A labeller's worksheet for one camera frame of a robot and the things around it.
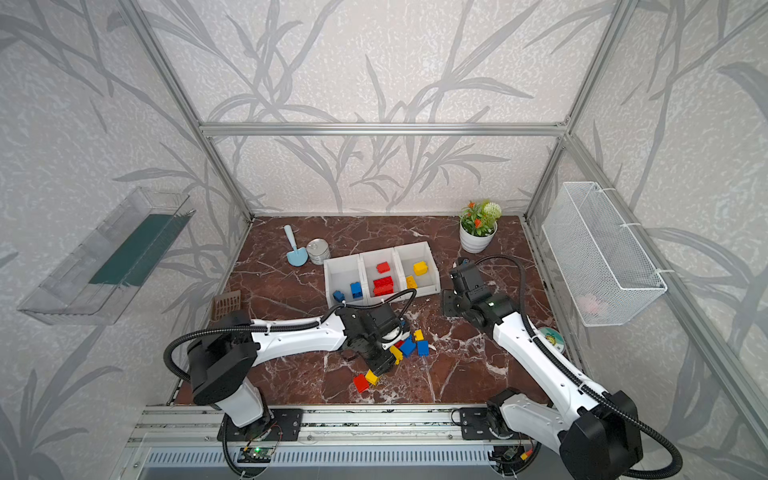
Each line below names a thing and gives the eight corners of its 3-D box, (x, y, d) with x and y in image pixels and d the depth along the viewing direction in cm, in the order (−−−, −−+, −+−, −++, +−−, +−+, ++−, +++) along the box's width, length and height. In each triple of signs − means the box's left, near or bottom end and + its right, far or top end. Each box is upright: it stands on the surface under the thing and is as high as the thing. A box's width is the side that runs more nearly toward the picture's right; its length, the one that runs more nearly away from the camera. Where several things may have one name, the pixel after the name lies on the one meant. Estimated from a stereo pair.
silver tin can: (308, 265, 108) (303, 255, 103) (312, 248, 113) (308, 238, 108) (328, 265, 108) (325, 255, 103) (331, 248, 113) (328, 238, 108)
